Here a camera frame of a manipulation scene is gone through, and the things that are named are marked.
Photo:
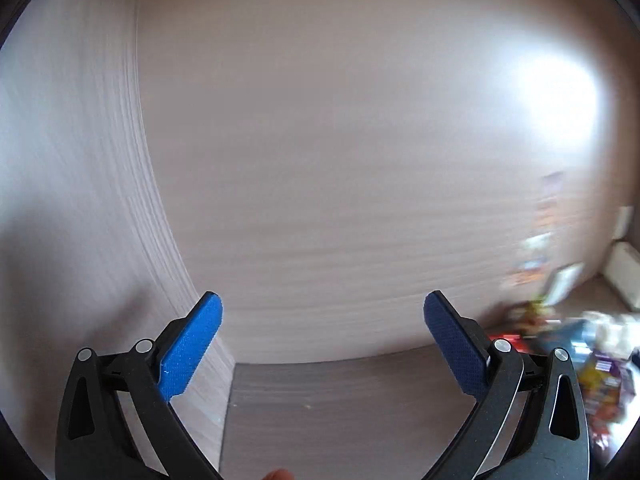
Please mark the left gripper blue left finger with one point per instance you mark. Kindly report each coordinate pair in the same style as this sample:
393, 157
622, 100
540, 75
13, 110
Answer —
184, 342

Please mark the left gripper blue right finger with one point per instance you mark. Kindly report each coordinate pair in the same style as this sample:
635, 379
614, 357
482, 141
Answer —
462, 343

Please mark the person left hand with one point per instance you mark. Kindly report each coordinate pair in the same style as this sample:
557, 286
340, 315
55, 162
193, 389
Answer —
279, 474

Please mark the white tissue box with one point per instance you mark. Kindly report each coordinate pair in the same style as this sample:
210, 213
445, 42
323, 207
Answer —
622, 271

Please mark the lower white wall socket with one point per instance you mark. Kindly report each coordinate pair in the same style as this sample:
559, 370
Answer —
561, 283

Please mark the white wall socket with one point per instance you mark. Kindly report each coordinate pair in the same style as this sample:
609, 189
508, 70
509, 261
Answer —
623, 219
561, 283

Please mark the colourful wall stickers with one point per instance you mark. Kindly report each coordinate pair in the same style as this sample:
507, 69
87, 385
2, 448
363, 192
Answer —
533, 255

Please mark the upper white wall socket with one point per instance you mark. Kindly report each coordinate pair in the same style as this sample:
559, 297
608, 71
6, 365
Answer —
623, 219

